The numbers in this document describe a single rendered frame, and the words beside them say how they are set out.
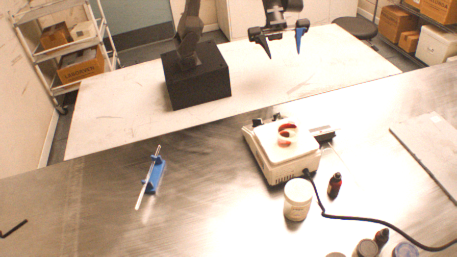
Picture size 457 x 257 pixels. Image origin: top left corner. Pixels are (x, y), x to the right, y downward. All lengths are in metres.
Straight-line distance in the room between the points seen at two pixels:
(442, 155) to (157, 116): 0.83
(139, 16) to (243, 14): 1.21
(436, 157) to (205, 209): 0.60
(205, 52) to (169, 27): 2.65
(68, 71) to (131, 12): 1.14
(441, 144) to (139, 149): 0.84
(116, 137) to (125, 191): 0.22
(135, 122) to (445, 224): 0.88
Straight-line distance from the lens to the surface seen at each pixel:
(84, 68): 2.75
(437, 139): 0.90
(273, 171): 0.63
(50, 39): 2.70
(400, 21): 3.22
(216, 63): 0.89
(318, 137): 0.77
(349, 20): 2.26
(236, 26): 3.14
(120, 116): 0.98
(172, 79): 0.87
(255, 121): 0.75
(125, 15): 3.52
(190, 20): 0.84
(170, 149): 0.80
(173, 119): 0.89
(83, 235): 0.73
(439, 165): 0.83
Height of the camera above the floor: 1.46
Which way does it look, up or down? 43 degrees down
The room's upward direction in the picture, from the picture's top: 7 degrees counter-clockwise
